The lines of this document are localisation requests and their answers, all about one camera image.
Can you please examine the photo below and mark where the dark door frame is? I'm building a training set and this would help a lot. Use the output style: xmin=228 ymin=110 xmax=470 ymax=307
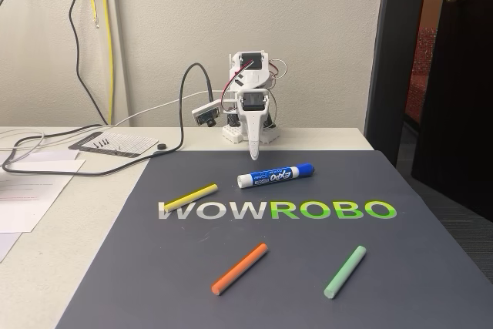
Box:
xmin=363 ymin=0 xmax=431 ymax=168

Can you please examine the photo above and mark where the dark wooden door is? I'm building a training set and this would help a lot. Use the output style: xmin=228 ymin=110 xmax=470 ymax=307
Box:
xmin=411 ymin=0 xmax=493 ymax=224

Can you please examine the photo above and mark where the white board camera module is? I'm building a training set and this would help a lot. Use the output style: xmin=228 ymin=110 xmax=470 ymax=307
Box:
xmin=191 ymin=99 xmax=223 ymax=128

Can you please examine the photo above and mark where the grey WOWROBO mat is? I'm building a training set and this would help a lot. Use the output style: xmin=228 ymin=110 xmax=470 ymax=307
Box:
xmin=55 ymin=149 xmax=493 ymax=329

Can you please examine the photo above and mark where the green chalk stick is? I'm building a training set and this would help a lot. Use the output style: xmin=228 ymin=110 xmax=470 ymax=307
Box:
xmin=323 ymin=244 xmax=367 ymax=300

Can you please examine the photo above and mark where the orange chalk stick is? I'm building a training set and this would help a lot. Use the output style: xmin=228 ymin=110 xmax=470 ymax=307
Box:
xmin=210 ymin=242 xmax=270 ymax=297

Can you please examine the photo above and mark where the white wall cable raceway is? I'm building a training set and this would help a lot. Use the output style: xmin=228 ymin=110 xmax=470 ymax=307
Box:
xmin=104 ymin=0 xmax=132 ymax=128

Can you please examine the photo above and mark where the black-bordered screw sheet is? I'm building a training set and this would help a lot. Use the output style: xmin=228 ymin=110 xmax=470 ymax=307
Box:
xmin=68 ymin=131 xmax=160 ymax=159

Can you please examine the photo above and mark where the white cable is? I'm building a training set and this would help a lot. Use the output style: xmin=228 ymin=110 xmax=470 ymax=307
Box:
xmin=0 ymin=89 xmax=224 ymax=161

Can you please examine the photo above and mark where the printed white paper sheet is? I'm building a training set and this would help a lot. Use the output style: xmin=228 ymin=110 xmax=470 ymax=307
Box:
xmin=0 ymin=176 xmax=75 ymax=234

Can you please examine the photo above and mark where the blue Expo marker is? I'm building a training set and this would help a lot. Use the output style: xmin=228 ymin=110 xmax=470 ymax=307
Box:
xmin=236 ymin=162 xmax=317 ymax=190

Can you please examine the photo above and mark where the red black servo wire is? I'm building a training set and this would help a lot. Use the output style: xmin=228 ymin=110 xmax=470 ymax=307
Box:
xmin=220 ymin=59 xmax=256 ymax=111

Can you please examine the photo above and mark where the yellow chalk stick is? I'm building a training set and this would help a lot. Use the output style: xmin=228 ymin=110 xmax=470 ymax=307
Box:
xmin=163 ymin=183 xmax=220 ymax=213

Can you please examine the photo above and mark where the long yellow wire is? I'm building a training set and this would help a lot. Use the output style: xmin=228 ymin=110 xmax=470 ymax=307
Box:
xmin=100 ymin=0 xmax=116 ymax=125

